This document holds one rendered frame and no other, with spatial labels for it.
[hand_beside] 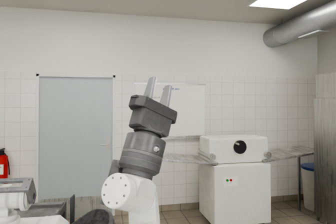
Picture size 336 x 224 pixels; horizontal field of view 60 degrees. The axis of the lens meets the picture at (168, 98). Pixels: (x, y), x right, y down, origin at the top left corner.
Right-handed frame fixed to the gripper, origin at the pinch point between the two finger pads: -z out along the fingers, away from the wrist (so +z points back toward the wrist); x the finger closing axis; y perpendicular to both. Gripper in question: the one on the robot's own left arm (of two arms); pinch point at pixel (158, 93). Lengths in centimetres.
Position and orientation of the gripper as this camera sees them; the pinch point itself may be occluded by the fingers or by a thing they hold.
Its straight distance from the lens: 67.8
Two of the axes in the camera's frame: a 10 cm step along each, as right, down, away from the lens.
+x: -7.4, -3.9, -5.5
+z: -2.2, 9.1, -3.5
